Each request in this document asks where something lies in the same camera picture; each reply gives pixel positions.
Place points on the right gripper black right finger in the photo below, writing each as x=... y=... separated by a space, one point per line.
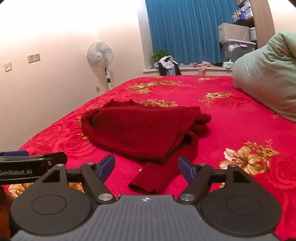
x=229 y=200

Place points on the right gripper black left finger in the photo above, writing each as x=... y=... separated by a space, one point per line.
x=63 y=199

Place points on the dark red knit sweater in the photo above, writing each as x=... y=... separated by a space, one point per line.
x=155 y=135

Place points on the dark clothes pile on sill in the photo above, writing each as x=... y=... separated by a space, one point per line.
x=167 y=66

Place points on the person's left hand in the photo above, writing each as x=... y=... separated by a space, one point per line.
x=6 y=202

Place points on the red floral bed blanket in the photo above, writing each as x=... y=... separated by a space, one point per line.
x=241 y=131

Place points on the pale green pillow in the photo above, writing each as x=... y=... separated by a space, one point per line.
x=268 y=74

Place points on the tissue pack on sill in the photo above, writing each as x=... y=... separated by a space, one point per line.
x=228 y=64

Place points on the pink cloth on sill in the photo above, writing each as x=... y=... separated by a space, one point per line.
x=202 y=67

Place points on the white standing fan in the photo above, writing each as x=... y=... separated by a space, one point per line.
x=100 y=55

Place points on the green potted plant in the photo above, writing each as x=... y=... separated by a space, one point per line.
x=159 y=55

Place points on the grey cardboard box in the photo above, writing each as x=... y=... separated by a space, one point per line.
x=233 y=32

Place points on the white tub on shelf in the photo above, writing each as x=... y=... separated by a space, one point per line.
x=252 y=33

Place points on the blue curtain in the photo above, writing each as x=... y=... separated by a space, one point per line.
x=188 y=29

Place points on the wooden shelf unit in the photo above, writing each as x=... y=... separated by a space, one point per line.
x=262 y=20

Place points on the white wall switch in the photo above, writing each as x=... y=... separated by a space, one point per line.
x=8 y=67

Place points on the double wall switch plate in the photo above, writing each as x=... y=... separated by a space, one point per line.
x=34 y=58

